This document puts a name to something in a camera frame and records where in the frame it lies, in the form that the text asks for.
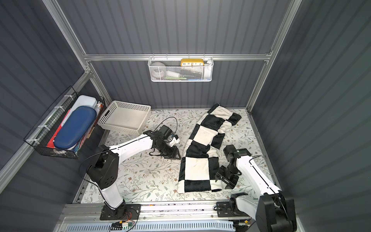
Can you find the black white checkered pillowcase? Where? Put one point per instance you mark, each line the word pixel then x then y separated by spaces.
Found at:
pixel 200 157

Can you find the white perforated plastic basket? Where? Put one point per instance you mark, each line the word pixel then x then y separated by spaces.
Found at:
pixel 125 117

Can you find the white tape roll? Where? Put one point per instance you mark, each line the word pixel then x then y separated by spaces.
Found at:
pixel 157 70

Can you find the yellow clock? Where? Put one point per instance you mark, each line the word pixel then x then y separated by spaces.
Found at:
pixel 192 62

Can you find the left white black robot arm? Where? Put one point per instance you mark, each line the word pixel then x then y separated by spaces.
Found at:
pixel 103 167

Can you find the white flat plastic box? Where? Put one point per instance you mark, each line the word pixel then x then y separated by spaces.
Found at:
pixel 82 100

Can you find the white ventilated front panel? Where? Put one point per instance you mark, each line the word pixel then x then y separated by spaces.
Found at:
pixel 161 226

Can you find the small electronics board with wires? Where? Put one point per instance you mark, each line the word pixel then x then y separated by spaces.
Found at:
pixel 122 226

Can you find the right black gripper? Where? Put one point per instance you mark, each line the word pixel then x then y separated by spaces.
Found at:
pixel 227 175

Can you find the white mesh hanging basket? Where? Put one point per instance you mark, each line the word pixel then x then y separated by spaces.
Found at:
pixel 176 73

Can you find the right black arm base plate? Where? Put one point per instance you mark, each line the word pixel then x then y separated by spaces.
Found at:
pixel 226 209

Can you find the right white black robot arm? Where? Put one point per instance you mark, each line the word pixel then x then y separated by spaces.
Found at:
pixel 271 211

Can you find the blue oval zip case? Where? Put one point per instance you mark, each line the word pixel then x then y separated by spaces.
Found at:
pixel 75 127

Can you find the red flat folder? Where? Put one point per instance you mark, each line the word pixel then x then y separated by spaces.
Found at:
pixel 50 143

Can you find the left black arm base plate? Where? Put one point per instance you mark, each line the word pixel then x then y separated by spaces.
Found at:
pixel 131 212

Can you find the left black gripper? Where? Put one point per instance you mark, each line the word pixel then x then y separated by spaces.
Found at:
pixel 167 149

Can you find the black wire wall basket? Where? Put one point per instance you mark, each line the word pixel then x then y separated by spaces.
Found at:
pixel 40 134

